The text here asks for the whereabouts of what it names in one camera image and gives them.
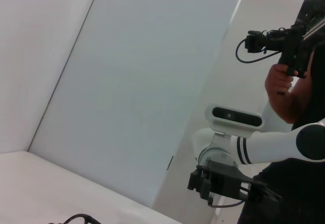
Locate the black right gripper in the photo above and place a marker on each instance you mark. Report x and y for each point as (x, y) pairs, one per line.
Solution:
(226, 180)

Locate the black glasses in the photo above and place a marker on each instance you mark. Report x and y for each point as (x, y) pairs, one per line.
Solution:
(81, 216)

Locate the black handheld control device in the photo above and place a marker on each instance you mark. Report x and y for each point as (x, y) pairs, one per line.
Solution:
(292, 41)

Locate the person's bare forearm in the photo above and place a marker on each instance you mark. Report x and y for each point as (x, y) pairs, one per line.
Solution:
(289, 107)

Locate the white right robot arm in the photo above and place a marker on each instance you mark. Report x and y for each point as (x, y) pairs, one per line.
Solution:
(269, 145)

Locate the person's bare hand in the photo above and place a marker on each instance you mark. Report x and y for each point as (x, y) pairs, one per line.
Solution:
(278, 81)

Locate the person's black shirt torso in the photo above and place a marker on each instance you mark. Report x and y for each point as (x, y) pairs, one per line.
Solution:
(292, 196)

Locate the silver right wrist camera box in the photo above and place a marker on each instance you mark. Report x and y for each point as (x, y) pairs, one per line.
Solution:
(236, 116)

